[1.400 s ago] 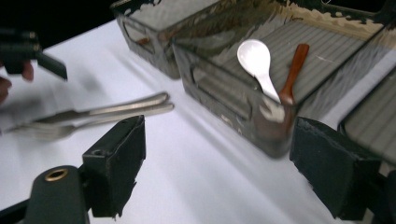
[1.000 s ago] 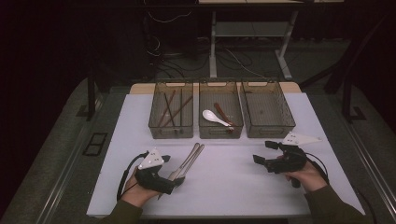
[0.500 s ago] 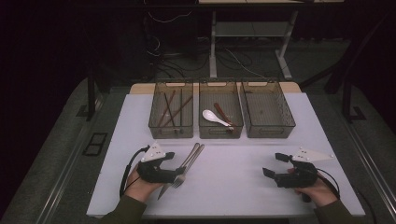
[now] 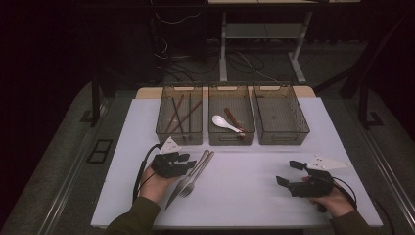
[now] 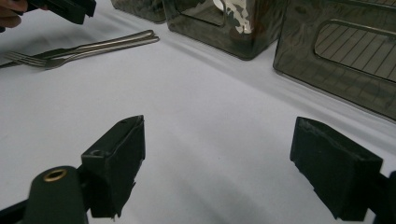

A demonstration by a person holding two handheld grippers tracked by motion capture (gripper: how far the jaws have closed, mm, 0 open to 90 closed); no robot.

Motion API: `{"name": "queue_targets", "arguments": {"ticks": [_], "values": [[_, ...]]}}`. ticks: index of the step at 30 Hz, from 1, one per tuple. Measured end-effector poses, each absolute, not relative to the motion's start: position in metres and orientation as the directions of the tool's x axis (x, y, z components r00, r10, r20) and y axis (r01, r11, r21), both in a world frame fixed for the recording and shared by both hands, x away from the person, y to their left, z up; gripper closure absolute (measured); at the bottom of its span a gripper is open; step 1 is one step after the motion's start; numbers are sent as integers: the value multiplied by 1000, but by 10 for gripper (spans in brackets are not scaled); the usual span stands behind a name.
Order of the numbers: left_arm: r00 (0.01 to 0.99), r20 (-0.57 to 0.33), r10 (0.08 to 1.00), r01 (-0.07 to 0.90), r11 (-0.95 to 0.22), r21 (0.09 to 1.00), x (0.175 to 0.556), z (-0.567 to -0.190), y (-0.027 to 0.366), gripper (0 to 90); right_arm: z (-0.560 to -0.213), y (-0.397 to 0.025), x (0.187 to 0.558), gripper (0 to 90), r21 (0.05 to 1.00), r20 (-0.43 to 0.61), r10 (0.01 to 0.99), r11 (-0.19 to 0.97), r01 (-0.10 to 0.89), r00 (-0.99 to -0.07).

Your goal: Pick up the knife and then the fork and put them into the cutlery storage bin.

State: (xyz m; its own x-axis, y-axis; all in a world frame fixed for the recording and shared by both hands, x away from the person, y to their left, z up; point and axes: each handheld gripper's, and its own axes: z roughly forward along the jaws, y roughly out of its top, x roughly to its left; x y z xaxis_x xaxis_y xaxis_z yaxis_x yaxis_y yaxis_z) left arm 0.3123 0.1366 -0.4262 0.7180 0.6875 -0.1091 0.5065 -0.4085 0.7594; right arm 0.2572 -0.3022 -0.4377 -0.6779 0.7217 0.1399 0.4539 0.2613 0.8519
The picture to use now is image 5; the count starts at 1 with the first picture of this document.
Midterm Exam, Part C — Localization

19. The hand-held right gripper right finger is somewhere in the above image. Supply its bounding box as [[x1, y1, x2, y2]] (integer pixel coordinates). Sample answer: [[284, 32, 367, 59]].
[[289, 116, 385, 222]]

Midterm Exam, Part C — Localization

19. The smoky transparent plastic bin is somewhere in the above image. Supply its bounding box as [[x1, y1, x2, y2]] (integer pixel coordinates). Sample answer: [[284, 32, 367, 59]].
[[273, 0, 396, 122], [162, 0, 290, 62], [110, 0, 168, 24]]

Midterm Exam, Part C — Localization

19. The white table cover sheet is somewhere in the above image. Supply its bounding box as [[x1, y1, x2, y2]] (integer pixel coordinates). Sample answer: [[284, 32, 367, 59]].
[[0, 0, 396, 224]]

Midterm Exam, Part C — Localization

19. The metal cutlery pair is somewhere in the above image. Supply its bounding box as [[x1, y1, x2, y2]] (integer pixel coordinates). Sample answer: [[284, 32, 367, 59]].
[[3, 35, 161, 70]]

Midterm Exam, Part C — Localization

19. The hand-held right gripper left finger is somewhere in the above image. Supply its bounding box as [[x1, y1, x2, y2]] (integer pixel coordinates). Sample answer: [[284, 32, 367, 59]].
[[80, 114, 147, 218]]

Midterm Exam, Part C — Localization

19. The metal knife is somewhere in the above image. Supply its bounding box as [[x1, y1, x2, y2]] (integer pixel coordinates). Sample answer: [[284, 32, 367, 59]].
[[0, 29, 156, 69]]

